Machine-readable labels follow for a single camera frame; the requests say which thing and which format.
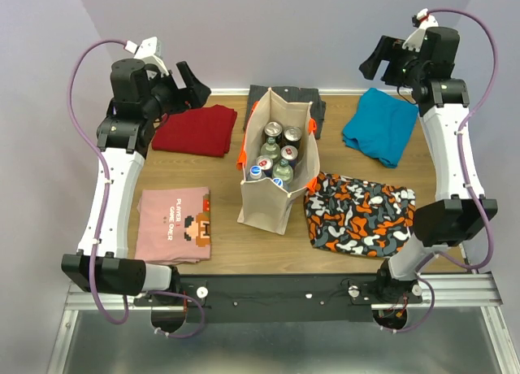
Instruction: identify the red top can right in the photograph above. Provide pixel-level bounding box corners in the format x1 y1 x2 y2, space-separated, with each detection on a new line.
280 145 298 169

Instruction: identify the folded red shirt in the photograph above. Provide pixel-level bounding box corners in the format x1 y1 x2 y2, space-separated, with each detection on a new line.
151 105 237 158

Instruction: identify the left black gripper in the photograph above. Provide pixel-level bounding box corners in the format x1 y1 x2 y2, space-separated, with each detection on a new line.
141 60 211 120

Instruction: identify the folded teal shirt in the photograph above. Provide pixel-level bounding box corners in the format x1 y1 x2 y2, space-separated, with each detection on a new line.
342 88 418 168

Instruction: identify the aluminium table frame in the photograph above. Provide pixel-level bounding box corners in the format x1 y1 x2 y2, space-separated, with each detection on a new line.
45 87 509 374

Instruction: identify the blue cap water bottle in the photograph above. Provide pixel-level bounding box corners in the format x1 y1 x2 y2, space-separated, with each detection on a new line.
247 165 266 181

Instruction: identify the beige canvas tote bag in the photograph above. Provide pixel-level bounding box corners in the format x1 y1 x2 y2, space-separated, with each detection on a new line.
236 89 320 235

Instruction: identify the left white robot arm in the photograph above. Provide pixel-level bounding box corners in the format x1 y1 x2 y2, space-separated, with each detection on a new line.
61 59 211 305

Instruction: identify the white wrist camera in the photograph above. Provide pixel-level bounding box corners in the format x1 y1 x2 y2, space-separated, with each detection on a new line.
402 8 439 52
124 37 169 76

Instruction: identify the blue cap bottle front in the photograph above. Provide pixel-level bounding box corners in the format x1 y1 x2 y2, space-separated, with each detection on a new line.
272 177 288 191

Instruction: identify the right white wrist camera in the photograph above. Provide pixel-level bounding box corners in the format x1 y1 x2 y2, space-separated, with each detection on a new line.
402 8 439 52

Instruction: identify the folded pink graphic shirt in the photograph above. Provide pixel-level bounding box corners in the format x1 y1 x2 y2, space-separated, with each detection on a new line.
135 187 211 265

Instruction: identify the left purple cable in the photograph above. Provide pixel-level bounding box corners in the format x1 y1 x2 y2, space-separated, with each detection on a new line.
66 38 135 325

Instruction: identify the folded dark grey garment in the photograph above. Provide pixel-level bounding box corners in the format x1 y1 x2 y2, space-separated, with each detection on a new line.
243 85 327 140

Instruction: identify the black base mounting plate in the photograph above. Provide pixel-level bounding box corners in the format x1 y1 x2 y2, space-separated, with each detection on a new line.
134 273 422 324

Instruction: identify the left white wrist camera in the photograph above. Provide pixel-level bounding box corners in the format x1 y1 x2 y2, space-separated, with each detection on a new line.
124 37 169 76

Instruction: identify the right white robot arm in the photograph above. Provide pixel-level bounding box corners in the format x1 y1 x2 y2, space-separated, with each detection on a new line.
359 27 498 303

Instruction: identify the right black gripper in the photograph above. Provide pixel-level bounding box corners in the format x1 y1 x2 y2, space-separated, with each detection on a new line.
358 34 427 88

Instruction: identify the silver top can right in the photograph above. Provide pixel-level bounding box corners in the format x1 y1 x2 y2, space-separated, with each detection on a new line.
283 126 302 150

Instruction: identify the orange camouflage folded garment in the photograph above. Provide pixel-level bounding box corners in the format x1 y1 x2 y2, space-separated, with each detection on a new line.
304 172 416 258

